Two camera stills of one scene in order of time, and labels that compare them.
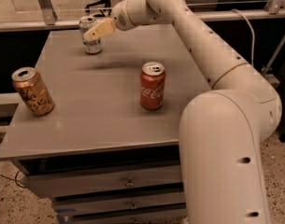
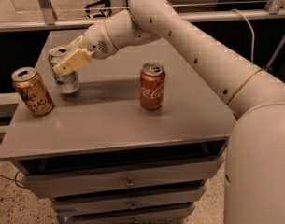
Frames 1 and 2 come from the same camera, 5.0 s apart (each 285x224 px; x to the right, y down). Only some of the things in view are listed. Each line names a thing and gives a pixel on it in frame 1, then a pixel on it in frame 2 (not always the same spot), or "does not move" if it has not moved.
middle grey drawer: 104,203 does not move
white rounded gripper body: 121,17 to 97,41
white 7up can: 95,46 to 65,83
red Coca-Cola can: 152,86 does not move
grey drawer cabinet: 107,152 does not move
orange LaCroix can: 32,91 does not move
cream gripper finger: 104,28 to 77,60
